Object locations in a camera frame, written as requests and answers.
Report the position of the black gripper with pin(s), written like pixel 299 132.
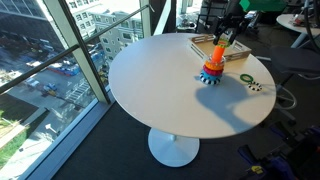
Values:
pixel 231 25

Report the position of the black metal rack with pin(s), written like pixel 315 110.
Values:
pixel 211 15

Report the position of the black office chair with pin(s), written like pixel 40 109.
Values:
pixel 304 62

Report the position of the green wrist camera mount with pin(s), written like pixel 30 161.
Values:
pixel 263 5

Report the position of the ring stacking stand with rings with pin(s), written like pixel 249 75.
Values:
pixel 213 68

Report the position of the white table pedestal base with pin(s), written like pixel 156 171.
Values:
pixel 172 150

